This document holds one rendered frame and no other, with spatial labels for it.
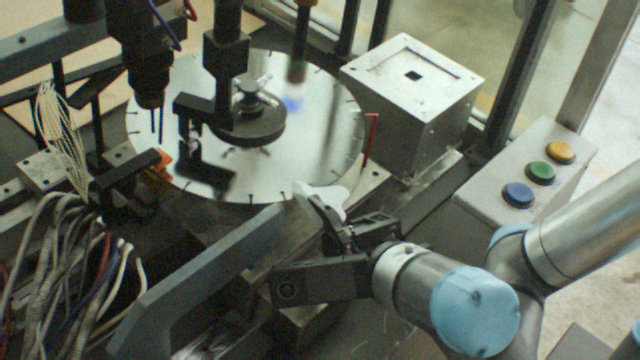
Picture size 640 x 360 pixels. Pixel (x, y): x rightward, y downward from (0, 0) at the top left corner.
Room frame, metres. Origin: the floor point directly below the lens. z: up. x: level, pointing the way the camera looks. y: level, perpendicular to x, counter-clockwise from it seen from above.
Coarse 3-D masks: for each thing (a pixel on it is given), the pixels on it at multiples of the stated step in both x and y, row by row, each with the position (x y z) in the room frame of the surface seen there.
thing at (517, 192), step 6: (510, 186) 0.76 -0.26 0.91; (516, 186) 0.76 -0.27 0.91; (522, 186) 0.77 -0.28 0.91; (510, 192) 0.75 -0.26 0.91; (516, 192) 0.75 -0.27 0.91; (522, 192) 0.75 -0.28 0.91; (528, 192) 0.76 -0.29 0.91; (510, 198) 0.74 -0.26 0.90; (516, 198) 0.74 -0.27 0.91; (522, 198) 0.74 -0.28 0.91; (528, 198) 0.74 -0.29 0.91; (522, 204) 0.73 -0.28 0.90
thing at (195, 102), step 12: (216, 84) 0.67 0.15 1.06; (228, 84) 0.67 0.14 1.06; (180, 96) 0.69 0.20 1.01; (192, 96) 0.70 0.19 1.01; (216, 96) 0.67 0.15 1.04; (228, 96) 0.67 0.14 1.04; (180, 108) 0.68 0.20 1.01; (192, 108) 0.67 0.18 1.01; (204, 108) 0.68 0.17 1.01; (216, 108) 0.67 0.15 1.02; (228, 108) 0.67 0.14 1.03; (180, 120) 0.68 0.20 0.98; (192, 120) 0.70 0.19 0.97; (204, 120) 0.67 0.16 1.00; (216, 120) 0.67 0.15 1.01; (228, 120) 0.67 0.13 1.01; (240, 120) 0.69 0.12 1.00; (180, 132) 0.68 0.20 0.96
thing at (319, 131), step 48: (288, 96) 0.81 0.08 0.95; (336, 96) 0.84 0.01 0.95; (144, 144) 0.66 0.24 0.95; (192, 144) 0.68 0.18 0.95; (240, 144) 0.70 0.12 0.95; (288, 144) 0.71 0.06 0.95; (336, 144) 0.73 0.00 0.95; (192, 192) 0.59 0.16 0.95; (240, 192) 0.61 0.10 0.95; (288, 192) 0.62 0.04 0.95
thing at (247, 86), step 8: (248, 80) 0.76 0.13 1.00; (256, 80) 0.77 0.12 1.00; (264, 80) 0.78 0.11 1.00; (240, 88) 0.75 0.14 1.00; (248, 88) 0.75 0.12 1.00; (256, 88) 0.75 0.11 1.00; (240, 96) 0.73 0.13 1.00; (248, 96) 0.74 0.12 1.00; (256, 96) 0.74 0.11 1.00; (264, 96) 0.74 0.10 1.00; (240, 104) 0.74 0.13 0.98; (248, 104) 0.74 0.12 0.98; (256, 104) 0.75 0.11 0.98; (272, 104) 0.73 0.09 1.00
